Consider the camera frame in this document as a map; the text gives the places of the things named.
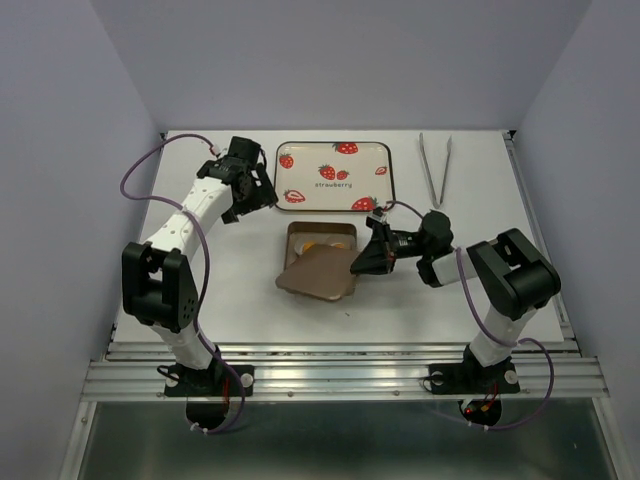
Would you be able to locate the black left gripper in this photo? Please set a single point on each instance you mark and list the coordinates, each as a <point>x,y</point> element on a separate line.
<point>264,197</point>

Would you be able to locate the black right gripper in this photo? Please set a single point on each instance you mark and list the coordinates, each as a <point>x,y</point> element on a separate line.
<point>378,256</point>

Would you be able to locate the gold tin lid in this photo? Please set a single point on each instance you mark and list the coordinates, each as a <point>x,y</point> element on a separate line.
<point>322,272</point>

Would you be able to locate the gold square tin box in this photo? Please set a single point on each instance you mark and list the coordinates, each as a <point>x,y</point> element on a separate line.
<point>321,233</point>

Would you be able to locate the metal tongs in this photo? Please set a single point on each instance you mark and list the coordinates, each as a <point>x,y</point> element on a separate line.
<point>436,154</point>

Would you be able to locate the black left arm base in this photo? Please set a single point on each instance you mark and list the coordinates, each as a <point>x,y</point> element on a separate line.
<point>216,381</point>

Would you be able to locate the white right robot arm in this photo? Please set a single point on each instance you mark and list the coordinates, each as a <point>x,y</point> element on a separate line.
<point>505,280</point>

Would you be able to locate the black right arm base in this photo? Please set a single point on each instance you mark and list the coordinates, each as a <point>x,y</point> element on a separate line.
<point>465,378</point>

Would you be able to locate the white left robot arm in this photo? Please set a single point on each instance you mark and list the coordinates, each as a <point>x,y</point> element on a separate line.
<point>158,287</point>

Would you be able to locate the strawberry print tray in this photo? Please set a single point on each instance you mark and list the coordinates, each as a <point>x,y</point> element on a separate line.
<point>328,176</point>

